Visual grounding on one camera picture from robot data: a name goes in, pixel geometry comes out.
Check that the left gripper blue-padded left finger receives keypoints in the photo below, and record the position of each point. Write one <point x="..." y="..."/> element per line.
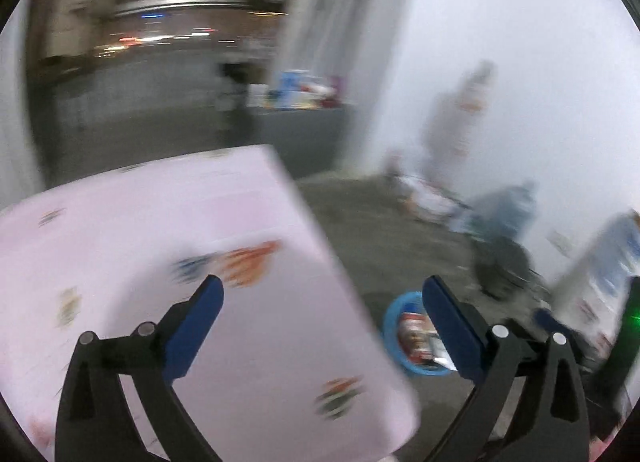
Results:
<point x="94" y="420"/>

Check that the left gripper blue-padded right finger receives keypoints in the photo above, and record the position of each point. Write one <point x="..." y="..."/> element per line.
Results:
<point x="527" y="403"/>

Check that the white blue paper box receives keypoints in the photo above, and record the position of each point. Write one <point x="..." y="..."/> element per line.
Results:
<point x="590" y="298"/>

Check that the red white snack bag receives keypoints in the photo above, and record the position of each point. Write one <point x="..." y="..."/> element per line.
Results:
<point x="414" y="333"/>

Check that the blue plastic trash basin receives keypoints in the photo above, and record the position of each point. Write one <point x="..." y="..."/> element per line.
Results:
<point x="412" y="302"/>

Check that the black round stool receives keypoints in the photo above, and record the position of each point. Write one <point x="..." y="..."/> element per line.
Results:
<point x="502" y="268"/>

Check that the large blue water jug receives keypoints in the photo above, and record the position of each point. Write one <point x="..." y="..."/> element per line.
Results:
<point x="505" y="213"/>

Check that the pink bed sheet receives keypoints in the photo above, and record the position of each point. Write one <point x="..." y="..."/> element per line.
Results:
<point x="293" y="368"/>

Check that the pile of cartons on floor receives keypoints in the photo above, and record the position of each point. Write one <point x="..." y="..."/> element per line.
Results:
<point x="406" y="175"/>

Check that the rolled wallpaper tubes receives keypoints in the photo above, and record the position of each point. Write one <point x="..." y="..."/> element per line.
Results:
<point x="450" y="132"/>

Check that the grey bedside cabinet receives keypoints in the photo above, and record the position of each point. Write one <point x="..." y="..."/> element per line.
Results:
<point x="308" y="141"/>

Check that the blue detergent bottle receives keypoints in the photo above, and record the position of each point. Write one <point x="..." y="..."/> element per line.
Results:
<point x="293" y="89"/>

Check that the metal balcony railing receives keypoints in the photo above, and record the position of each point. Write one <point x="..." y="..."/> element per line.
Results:
<point x="154" y="60"/>

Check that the grey curtain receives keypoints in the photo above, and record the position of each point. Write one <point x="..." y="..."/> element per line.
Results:
<point x="324" y="37"/>

